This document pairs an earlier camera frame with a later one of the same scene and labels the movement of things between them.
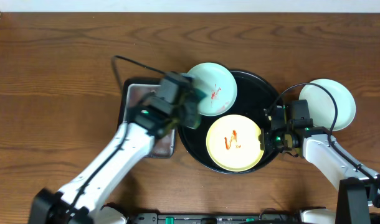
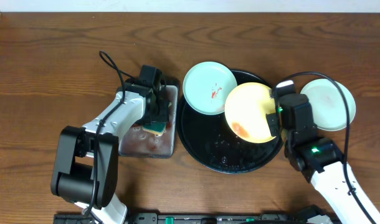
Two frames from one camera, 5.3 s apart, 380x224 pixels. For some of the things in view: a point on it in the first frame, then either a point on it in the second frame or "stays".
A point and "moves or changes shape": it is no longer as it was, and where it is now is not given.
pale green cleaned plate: (321, 107) stays
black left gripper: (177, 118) to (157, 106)
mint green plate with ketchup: (218, 84) stays
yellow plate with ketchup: (232, 143) to (246, 107)
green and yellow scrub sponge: (190, 96) moves or changes shape
